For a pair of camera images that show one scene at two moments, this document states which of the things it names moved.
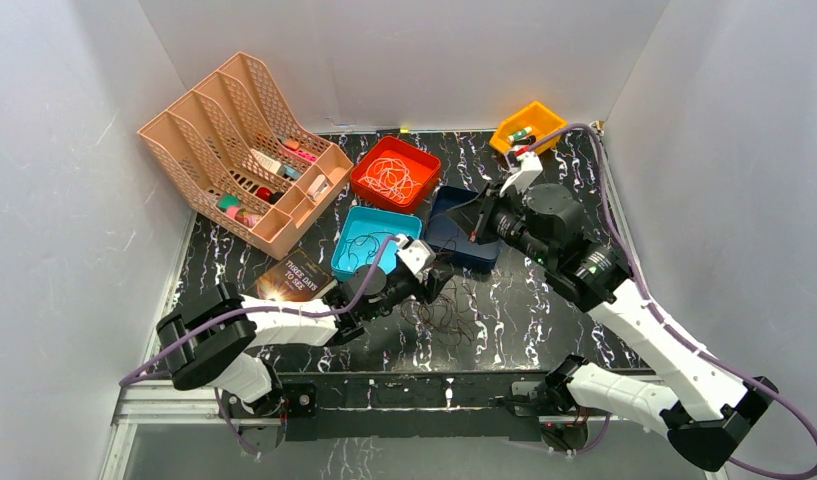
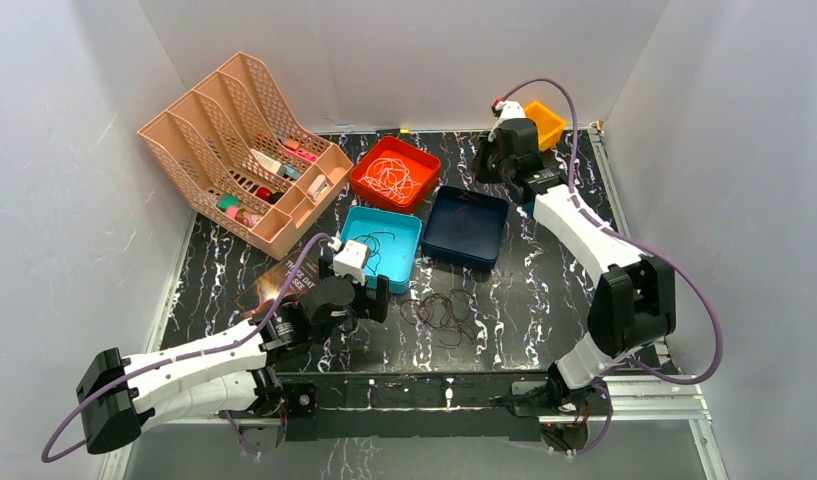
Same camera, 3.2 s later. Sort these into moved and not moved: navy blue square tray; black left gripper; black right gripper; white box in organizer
Moved: black right gripper; black left gripper
Not moved: white box in organizer; navy blue square tray
